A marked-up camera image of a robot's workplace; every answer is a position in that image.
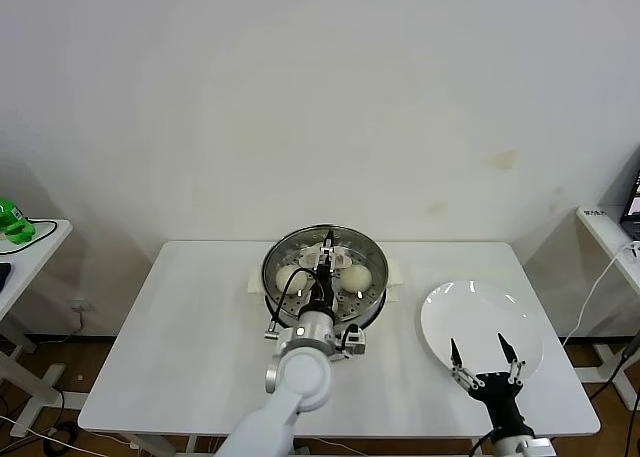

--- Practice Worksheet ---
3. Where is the round white plate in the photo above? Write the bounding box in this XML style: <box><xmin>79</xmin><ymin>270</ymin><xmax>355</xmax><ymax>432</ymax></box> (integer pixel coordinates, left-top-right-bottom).
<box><xmin>419</xmin><ymin>279</ymin><xmax>545</xmax><ymax>383</ymax></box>

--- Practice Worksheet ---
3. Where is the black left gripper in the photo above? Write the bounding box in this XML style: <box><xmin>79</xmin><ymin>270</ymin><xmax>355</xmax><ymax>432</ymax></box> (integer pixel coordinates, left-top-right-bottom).
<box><xmin>308</xmin><ymin>230</ymin><xmax>337</xmax><ymax>314</ymax></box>

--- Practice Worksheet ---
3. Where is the black laptop screen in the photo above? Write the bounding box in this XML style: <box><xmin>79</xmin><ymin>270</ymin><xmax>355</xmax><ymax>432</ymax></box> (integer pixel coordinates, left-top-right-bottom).
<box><xmin>619</xmin><ymin>174</ymin><xmax>640</xmax><ymax>241</ymax></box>

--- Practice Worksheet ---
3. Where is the green plastic bottle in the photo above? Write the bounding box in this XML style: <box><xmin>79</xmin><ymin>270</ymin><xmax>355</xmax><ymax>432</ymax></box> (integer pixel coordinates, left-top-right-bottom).
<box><xmin>0</xmin><ymin>195</ymin><xmax>39</xmax><ymax>246</ymax></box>

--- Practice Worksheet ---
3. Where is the dark grey floor cable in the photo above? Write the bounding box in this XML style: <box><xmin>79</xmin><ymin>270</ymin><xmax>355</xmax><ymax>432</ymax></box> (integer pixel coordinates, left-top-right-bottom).
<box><xmin>587</xmin><ymin>334</ymin><xmax>640</xmax><ymax>413</ymax></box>

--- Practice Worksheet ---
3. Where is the white power cable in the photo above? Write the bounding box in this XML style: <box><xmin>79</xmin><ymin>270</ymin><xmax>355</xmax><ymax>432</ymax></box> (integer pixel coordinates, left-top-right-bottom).
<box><xmin>559</xmin><ymin>244</ymin><xmax>640</xmax><ymax>348</ymax></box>

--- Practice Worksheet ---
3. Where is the cream electric cooker pot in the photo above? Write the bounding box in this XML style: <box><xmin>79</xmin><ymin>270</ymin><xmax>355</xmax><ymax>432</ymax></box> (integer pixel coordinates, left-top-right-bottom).
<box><xmin>247</xmin><ymin>259</ymin><xmax>409</xmax><ymax>363</ymax></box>

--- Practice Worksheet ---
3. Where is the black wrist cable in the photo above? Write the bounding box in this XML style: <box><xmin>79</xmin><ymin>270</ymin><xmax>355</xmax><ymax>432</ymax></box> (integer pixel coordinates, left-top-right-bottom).
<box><xmin>263</xmin><ymin>268</ymin><xmax>321</xmax><ymax>338</ymax></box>

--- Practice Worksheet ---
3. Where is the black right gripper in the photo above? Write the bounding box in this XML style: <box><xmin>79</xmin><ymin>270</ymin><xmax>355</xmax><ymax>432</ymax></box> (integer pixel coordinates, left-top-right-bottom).
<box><xmin>449</xmin><ymin>332</ymin><xmax>527</xmax><ymax>436</ymax></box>

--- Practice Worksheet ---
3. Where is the black coiled floor cable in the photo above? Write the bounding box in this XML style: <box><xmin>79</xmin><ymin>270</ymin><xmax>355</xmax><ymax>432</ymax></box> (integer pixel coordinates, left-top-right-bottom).
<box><xmin>42</xmin><ymin>421</ymin><xmax>81</xmax><ymax>451</ymax></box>

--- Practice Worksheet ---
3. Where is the white steamed baozi bun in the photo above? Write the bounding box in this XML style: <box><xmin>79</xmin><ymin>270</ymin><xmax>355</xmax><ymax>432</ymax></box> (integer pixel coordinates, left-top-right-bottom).
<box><xmin>275</xmin><ymin>265</ymin><xmax>307</xmax><ymax>296</ymax></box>
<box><xmin>339</xmin><ymin>264</ymin><xmax>373</xmax><ymax>295</ymax></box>

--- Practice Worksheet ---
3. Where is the thin black desk cable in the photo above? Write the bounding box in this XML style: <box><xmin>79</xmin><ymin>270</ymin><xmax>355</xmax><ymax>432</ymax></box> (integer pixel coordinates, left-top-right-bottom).
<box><xmin>0</xmin><ymin>219</ymin><xmax>59</xmax><ymax>256</ymax></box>

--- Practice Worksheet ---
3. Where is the white side desk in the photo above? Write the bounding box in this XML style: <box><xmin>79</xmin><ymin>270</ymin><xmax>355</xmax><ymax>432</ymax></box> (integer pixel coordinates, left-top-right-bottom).
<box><xmin>574</xmin><ymin>206</ymin><xmax>640</xmax><ymax>413</ymax></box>
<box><xmin>0</xmin><ymin>219</ymin><xmax>75</xmax><ymax>438</ymax></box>

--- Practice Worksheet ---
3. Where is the stainless steel steamer basket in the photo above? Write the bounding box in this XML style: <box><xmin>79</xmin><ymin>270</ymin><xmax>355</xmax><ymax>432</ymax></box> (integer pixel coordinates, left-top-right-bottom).
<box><xmin>262</xmin><ymin>224</ymin><xmax>390</xmax><ymax>339</ymax></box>

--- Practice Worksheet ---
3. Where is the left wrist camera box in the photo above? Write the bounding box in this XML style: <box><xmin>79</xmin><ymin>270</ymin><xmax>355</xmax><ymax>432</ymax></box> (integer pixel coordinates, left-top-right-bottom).
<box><xmin>342</xmin><ymin>326</ymin><xmax>369</xmax><ymax>358</ymax></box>

